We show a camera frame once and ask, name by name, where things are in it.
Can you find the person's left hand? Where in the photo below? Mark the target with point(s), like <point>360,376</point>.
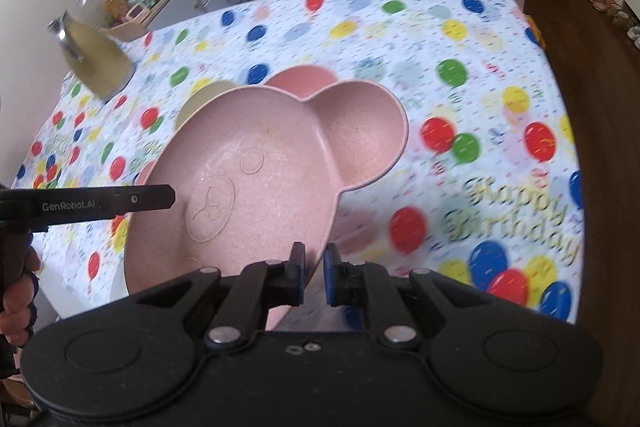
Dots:
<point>20,302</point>

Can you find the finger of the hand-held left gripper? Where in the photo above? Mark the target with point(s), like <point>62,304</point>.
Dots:
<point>150,197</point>

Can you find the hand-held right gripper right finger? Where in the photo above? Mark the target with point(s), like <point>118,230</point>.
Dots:
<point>330,279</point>

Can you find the cream bowl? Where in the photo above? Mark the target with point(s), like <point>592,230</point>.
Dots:
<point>202,97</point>

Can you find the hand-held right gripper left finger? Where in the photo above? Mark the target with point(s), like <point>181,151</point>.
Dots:
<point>298,274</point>

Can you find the gold thermos jug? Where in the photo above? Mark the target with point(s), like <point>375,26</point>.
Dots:
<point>100,67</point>

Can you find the balloon print tablecloth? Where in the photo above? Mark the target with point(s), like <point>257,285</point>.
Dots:
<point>450,82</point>

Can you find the pink round bowl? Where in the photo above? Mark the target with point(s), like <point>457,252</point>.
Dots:
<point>300,79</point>

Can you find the row of shoes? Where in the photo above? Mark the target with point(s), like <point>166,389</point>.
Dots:
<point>612,7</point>

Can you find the clear glass dome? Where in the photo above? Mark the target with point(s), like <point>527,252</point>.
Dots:
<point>92,9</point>

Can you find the pink bear-shaped plate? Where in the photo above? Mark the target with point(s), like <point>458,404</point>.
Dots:
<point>260,187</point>

